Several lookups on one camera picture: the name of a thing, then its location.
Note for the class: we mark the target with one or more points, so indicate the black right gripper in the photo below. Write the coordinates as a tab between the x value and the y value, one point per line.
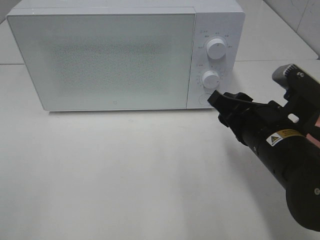
258	123

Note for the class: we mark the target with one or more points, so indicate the round white door button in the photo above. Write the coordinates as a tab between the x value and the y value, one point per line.
203	99

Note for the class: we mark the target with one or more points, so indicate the white microwave door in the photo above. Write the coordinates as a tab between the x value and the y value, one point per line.
106	58

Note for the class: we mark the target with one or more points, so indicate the pink round plate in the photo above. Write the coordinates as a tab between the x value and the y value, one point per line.
314	135

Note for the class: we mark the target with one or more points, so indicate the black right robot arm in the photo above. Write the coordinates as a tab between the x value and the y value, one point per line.
281	146

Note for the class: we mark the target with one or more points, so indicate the lower white microwave knob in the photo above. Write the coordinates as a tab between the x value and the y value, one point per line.
210	79

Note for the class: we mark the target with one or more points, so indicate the white microwave knob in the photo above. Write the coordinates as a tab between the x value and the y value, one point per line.
216	47
210	79

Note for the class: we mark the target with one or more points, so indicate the upper white microwave knob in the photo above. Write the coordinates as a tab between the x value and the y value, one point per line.
216	47

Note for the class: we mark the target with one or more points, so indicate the white microwave oven body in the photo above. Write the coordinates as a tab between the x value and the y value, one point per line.
213	18

